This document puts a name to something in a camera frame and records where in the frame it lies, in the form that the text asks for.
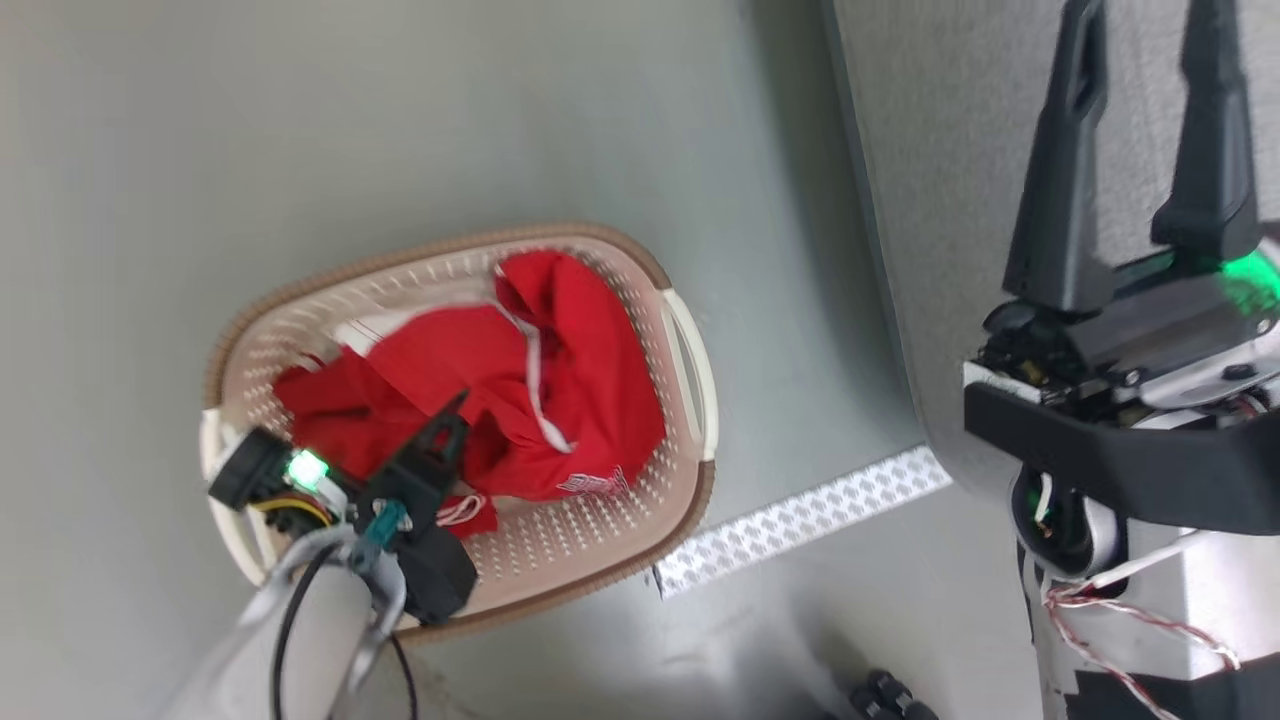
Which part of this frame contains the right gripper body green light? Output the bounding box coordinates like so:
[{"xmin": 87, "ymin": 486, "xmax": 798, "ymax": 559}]
[{"xmin": 965, "ymin": 240, "xmax": 1280, "ymax": 426}]

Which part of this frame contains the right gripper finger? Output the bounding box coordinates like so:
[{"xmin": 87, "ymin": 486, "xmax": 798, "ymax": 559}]
[
  {"xmin": 1150, "ymin": 0, "xmax": 1263, "ymax": 271},
  {"xmin": 1003, "ymin": 0, "xmax": 1116, "ymax": 316}
]

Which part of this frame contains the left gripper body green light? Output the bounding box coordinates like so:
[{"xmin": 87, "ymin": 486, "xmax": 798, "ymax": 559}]
[{"xmin": 262, "ymin": 450, "xmax": 403, "ymax": 549}]

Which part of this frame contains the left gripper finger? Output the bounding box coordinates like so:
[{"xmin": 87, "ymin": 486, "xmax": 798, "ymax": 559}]
[
  {"xmin": 372, "ymin": 392, "xmax": 471, "ymax": 532},
  {"xmin": 208, "ymin": 428, "xmax": 294, "ymax": 512}
]

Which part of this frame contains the red garment with white stripes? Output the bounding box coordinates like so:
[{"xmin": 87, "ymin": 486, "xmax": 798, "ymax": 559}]
[{"xmin": 272, "ymin": 250, "xmax": 668, "ymax": 539}]

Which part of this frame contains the beige perforated plastic laundry basket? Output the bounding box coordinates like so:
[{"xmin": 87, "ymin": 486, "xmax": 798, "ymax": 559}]
[{"xmin": 198, "ymin": 222, "xmax": 719, "ymax": 641}]

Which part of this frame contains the grey fabric sofa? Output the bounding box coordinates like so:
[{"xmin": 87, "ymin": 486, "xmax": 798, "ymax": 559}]
[{"xmin": 822, "ymin": 0, "xmax": 1280, "ymax": 501}]

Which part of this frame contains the white perforated floor strip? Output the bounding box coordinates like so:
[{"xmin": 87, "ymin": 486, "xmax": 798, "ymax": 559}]
[{"xmin": 650, "ymin": 445, "xmax": 953, "ymax": 599}]

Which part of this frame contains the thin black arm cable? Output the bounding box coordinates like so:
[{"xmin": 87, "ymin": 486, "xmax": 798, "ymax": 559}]
[{"xmin": 272, "ymin": 540, "xmax": 419, "ymax": 720}]

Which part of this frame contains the red white twisted wire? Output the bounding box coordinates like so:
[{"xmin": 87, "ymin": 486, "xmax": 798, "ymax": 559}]
[{"xmin": 1043, "ymin": 583, "xmax": 1243, "ymax": 720}]

